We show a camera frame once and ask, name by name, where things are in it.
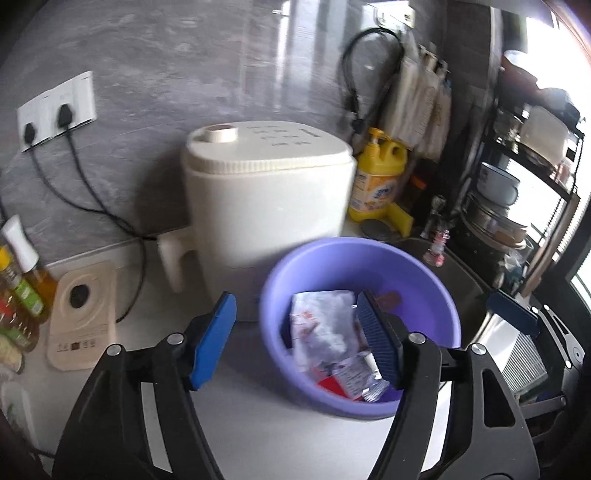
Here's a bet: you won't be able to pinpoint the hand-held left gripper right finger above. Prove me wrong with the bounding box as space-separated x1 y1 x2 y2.
356 290 539 468

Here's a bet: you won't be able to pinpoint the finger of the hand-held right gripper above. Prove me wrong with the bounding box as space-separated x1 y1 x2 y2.
487 290 540 337
519 393 570 421

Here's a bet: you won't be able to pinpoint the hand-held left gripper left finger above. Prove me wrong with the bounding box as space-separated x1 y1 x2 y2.
55 292 237 468

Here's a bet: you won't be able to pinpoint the silver wrapper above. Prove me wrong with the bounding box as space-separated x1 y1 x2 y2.
330 351 391 403

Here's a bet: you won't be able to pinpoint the white printed paper bag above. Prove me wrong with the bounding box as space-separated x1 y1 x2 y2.
288 290 370 372

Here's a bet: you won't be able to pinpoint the small red packet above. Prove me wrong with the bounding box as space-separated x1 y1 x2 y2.
316 375 352 398

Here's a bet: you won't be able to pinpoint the purple plastic bucket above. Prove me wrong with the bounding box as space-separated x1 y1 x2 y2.
259 237 462 421

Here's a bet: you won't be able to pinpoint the stainless steel sink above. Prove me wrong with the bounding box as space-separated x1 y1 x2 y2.
402 237 513 356

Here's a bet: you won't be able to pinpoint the stainless steel pot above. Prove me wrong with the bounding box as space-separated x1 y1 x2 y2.
462 191 529 247

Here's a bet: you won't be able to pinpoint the chrome faucet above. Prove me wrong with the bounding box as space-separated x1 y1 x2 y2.
425 196 452 267

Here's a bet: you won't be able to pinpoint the round metal strainer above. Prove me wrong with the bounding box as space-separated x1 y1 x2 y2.
361 219 394 241

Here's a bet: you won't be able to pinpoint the cream induction cooker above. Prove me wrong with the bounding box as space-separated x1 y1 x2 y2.
46 261 118 372

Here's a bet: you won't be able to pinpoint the white enamel bowl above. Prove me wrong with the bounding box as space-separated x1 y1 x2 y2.
478 161 522 206

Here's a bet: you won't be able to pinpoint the yellow sponge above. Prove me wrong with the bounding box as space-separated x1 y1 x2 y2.
388 203 415 234

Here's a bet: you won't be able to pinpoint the black tiered kitchen shelf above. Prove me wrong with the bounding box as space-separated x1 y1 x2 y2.
457 46 583 296

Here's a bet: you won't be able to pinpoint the cream air fryer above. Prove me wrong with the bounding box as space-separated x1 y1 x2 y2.
157 121 358 324

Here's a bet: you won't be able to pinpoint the yellow detergent bottle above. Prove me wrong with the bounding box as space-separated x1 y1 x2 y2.
348 128 409 222

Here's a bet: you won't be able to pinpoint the white pot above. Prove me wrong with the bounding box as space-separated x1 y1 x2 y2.
519 106 572 160

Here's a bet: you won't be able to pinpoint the yellow cap green label bottle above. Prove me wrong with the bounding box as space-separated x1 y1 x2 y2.
0 247 47 319

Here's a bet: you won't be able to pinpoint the red cap oil bottle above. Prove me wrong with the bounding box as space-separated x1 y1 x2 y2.
0 295 40 354

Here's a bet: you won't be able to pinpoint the white top oil sprayer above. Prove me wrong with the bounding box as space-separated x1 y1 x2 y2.
0 215 58 324

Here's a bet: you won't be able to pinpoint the hanging beige cloth bags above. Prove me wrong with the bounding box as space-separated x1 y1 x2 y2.
385 41 453 160

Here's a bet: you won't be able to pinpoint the hanging black cable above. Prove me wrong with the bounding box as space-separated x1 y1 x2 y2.
341 27 407 136

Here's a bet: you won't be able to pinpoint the black power cable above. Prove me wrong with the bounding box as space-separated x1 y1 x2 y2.
57 102 160 241
22 121 148 324

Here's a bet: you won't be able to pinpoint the white wall hook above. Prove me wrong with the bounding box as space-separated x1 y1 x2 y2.
373 7 416 26

